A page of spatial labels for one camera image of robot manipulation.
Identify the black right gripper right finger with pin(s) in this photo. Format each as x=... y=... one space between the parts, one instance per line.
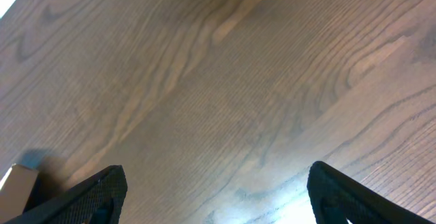
x=337 y=198

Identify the brown cardboard box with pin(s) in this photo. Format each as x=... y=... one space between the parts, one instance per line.
x=16 y=187

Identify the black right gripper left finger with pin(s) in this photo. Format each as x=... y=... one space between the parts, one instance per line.
x=96 y=200

